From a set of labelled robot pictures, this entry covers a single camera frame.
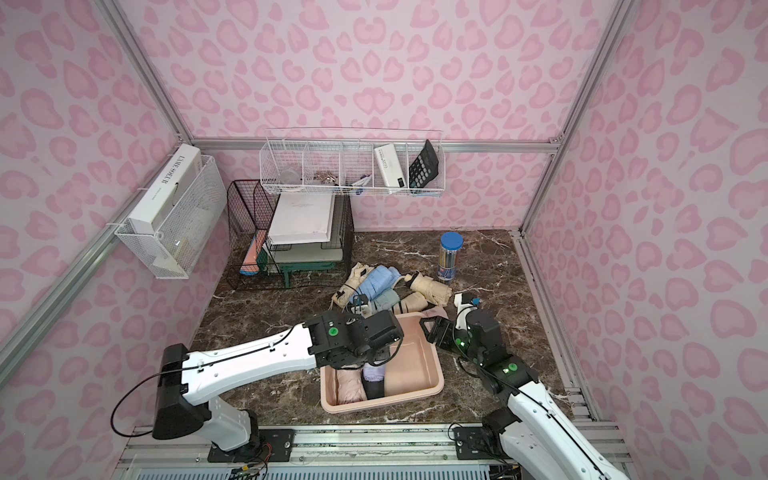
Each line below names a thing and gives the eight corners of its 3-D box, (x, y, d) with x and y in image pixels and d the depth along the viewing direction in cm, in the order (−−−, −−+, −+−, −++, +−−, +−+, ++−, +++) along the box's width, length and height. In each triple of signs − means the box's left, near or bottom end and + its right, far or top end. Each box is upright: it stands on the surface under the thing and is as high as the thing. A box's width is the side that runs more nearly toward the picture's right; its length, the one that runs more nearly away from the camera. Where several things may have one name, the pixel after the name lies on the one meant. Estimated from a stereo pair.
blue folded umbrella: (356, 303, 101) (353, 291, 95) (382, 270, 110) (381, 257, 104) (374, 313, 98) (373, 301, 93) (399, 278, 107) (399, 265, 101)
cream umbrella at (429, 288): (403, 284, 105) (403, 277, 102) (417, 271, 109) (418, 264, 105) (438, 312, 98) (439, 305, 95) (452, 297, 102) (454, 290, 98)
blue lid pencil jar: (436, 286, 106) (443, 248, 91) (435, 269, 111) (440, 231, 95) (455, 285, 106) (465, 248, 91) (453, 269, 111) (462, 231, 95)
